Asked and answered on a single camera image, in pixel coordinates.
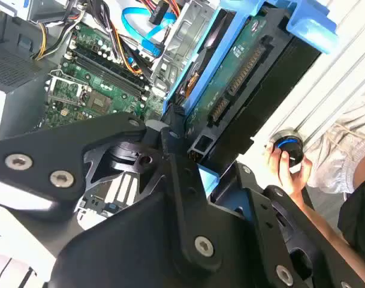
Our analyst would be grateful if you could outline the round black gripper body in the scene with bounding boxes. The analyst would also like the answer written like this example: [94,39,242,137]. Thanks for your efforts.
[46,191,272,288]

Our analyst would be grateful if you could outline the hard disk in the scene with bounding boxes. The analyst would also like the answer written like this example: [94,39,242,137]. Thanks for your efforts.
[162,0,340,196]

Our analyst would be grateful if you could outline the person's bare hand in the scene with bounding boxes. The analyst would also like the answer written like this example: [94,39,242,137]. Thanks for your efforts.
[264,141,313,205]

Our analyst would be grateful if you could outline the round black tool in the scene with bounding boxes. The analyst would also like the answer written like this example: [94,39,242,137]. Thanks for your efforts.
[270,128,305,170]

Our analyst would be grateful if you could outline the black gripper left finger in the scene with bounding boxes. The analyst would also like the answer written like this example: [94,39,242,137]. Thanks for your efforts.
[0,104,222,271]

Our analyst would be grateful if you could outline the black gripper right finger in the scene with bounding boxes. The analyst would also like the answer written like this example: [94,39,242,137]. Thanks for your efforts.
[210,163,365,288]

